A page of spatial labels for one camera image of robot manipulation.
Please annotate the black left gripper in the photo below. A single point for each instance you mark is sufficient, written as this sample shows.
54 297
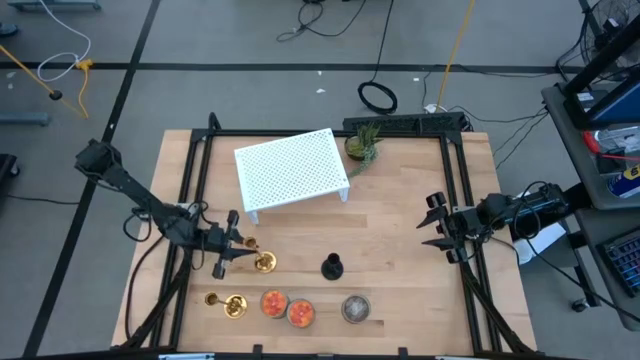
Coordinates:
220 240

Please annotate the white box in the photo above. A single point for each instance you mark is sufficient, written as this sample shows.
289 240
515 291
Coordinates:
540 242

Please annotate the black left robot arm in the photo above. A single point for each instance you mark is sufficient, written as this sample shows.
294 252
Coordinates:
135 192

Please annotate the black keyboard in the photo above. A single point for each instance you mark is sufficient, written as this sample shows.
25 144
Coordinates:
625 260

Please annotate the potted succulent plant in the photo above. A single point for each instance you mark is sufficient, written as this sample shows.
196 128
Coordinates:
356 146

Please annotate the black candlestick holder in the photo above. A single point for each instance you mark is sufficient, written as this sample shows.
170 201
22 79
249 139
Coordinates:
332 270

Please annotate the grey equipment cart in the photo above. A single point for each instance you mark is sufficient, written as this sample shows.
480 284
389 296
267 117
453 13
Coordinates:
570 150

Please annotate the grey candle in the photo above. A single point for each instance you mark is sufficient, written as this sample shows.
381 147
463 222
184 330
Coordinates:
356 308

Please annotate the red tool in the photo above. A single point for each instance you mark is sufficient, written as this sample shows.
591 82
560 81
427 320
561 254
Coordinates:
592 142

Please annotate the black aluminium table frame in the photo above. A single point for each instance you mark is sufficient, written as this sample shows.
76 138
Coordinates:
452 170

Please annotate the white perforated metal shelf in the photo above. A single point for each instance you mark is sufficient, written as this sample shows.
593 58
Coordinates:
292 170

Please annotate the black floor fan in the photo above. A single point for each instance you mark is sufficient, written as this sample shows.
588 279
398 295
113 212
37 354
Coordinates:
597 30

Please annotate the grey table foot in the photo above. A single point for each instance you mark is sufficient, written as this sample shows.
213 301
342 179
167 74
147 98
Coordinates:
55 5
22 119

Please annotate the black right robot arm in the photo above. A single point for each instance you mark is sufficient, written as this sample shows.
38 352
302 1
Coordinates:
535 202

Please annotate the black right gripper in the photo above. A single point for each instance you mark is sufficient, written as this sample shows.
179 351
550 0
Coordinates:
457 222

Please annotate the black floor puck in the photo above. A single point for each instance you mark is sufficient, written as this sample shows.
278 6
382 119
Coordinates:
55 95

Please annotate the person's shoe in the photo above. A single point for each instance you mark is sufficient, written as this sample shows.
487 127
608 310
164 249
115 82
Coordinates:
7 30

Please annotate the orange candle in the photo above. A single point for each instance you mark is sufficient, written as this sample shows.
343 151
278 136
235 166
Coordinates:
274 303
301 313

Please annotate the white power adapter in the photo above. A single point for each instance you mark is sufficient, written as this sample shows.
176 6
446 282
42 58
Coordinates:
430 107

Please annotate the blue and yellow can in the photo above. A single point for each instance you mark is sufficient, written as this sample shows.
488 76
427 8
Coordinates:
625 181

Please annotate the gold candlestick holder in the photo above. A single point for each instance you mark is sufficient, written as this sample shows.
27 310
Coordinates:
236 306
265 262

